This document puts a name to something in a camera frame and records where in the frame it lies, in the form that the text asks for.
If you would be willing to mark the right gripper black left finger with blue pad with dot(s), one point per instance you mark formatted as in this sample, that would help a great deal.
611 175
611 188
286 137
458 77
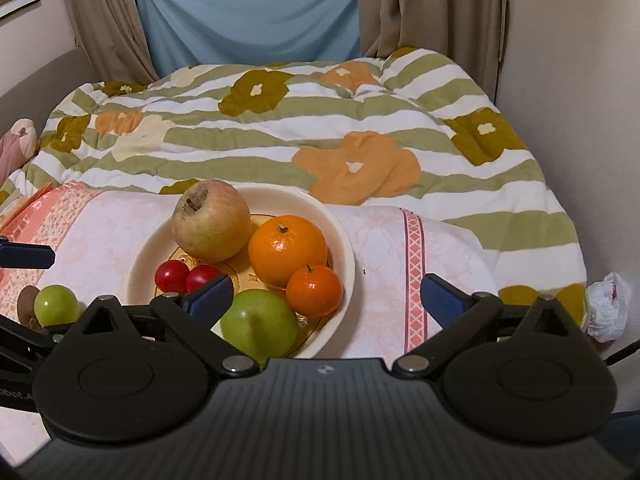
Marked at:
192 318

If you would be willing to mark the grey headboard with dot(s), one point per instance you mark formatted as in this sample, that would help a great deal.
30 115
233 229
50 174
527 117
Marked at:
39 93

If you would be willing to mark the brown kiwi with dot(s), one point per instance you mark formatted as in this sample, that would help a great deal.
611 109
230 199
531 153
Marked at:
26 308

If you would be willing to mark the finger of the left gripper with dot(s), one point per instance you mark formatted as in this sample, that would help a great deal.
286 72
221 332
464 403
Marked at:
15 255

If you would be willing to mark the beige curtain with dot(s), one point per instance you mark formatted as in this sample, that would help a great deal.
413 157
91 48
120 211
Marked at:
111 35
470 32

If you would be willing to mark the green striped floral quilt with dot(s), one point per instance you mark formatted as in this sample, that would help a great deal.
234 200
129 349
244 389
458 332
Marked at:
412 130

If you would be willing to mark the yellow red apple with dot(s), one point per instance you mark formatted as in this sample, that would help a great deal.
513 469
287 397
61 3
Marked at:
211 221

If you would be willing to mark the small green apple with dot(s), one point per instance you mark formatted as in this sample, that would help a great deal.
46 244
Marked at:
56 305

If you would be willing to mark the beige right curtain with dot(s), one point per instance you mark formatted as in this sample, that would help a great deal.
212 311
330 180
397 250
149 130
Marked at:
470 32

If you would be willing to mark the mandarin in bowl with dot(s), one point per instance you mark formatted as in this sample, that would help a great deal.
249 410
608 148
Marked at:
314 291

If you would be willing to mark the beige left curtain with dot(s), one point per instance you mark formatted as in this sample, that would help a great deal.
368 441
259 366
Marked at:
111 35

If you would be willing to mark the large orange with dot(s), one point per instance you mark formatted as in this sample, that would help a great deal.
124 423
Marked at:
282 245

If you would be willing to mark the blue cloth curtain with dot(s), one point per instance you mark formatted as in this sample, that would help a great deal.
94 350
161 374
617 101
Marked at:
254 32

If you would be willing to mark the white plastic bag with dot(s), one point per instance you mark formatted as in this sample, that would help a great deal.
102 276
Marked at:
608 304

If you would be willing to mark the pink plush pillow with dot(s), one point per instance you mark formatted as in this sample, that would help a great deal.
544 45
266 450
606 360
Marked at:
18 146

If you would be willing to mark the cream oval bowl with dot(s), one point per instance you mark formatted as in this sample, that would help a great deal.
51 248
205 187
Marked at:
265 201

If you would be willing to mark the red cherry tomato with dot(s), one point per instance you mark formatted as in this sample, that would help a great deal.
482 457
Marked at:
199 276
171 276

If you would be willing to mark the large green apple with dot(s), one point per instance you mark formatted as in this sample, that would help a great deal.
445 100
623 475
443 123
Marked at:
260 324

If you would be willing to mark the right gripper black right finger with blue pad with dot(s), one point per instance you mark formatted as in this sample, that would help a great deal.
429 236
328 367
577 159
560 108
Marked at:
461 316

